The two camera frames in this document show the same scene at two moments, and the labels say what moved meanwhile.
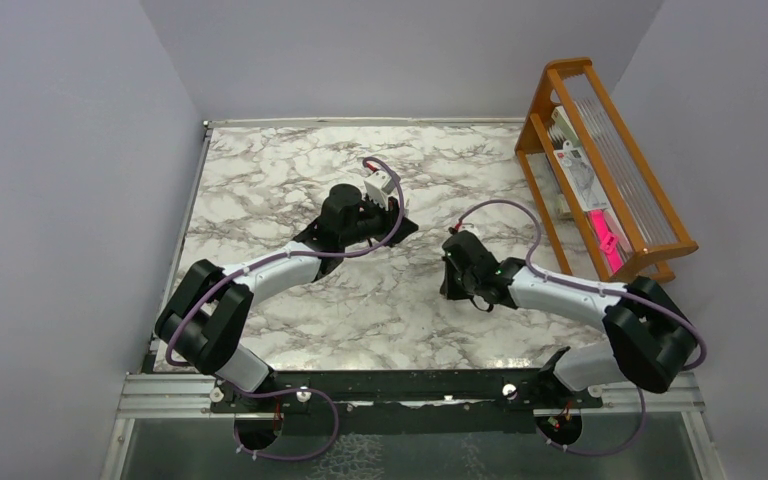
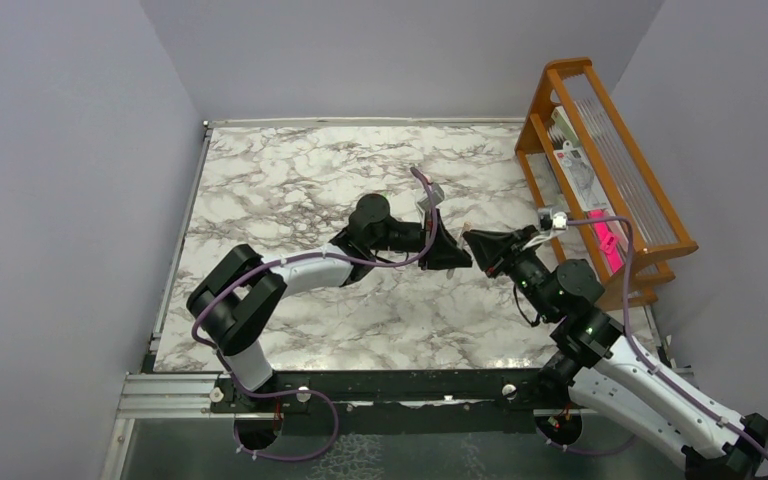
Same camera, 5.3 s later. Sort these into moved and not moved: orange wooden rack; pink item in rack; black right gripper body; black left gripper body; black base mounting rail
Moved: black right gripper body; black left gripper body
Not moved: black base mounting rail; orange wooden rack; pink item in rack
